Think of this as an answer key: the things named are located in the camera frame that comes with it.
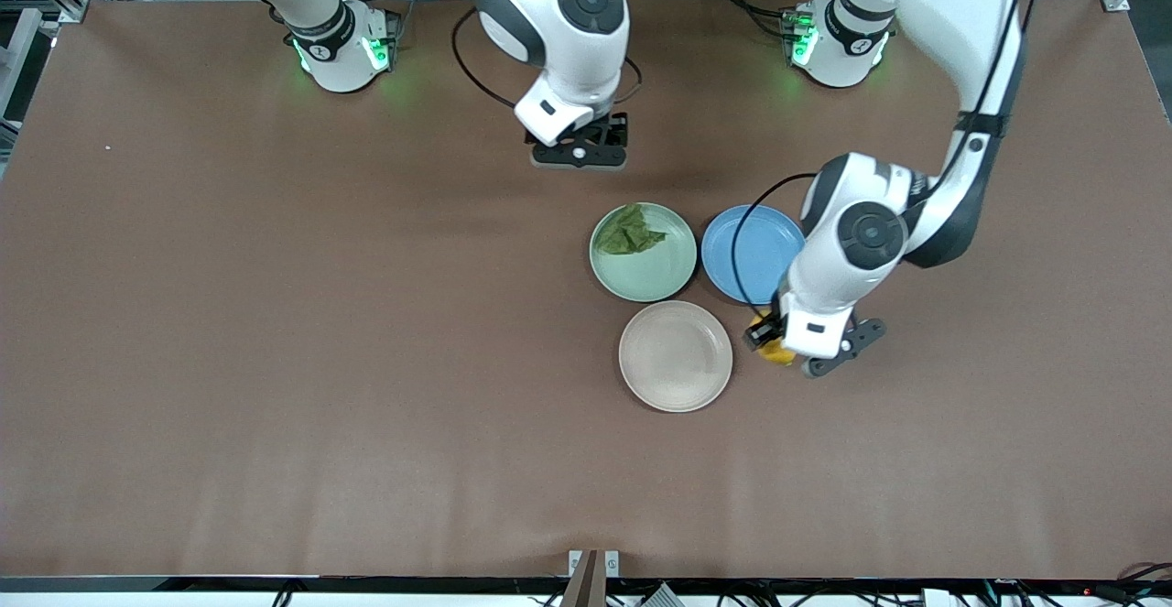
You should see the yellow lemon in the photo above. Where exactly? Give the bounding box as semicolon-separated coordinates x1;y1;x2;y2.
753;312;798;367

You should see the green lettuce leaf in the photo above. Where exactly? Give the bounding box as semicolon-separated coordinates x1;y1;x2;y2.
595;204;667;256

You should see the blue round plate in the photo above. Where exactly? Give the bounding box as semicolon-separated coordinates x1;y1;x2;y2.
700;204;807;306

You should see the beige round plate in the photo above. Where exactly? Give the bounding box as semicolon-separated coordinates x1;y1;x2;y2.
618;300;734;414

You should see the light green round plate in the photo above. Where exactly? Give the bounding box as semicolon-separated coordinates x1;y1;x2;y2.
588;201;699;303

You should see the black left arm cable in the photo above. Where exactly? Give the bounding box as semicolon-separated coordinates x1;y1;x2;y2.
731;0;1040;315

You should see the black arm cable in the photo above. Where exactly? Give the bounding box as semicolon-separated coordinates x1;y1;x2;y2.
451;7;642;110
731;0;1040;315

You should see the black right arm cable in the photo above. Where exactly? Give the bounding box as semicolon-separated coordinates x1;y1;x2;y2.
451;7;642;110

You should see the metal table edge bracket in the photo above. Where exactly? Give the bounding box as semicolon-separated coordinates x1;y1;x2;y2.
568;549;620;579

